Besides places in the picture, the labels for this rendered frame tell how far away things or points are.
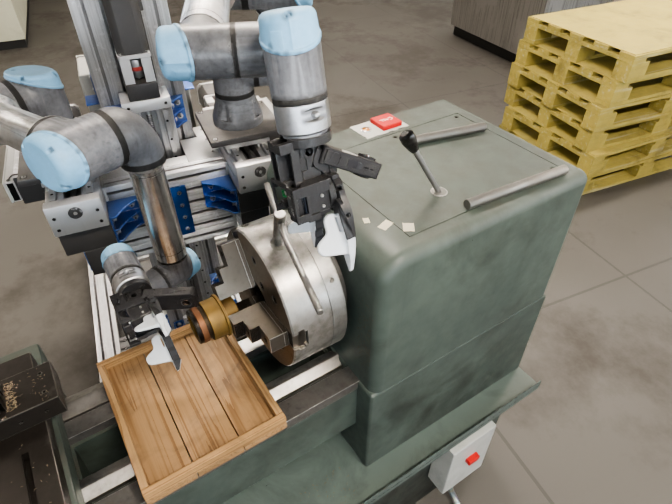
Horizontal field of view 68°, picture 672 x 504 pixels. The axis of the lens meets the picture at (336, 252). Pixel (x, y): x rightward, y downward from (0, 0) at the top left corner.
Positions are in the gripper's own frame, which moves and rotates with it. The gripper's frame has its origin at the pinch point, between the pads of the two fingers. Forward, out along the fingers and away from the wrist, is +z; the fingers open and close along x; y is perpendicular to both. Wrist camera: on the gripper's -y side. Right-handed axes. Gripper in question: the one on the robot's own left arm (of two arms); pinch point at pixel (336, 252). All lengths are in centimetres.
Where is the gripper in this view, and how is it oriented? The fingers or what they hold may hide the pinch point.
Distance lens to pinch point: 79.6
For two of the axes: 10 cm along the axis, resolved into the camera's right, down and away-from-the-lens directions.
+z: 1.2, 8.6, 4.9
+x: 5.3, 3.6, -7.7
